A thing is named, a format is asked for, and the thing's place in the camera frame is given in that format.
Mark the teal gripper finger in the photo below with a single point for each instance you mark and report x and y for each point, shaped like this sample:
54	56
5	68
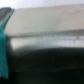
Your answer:
3	57

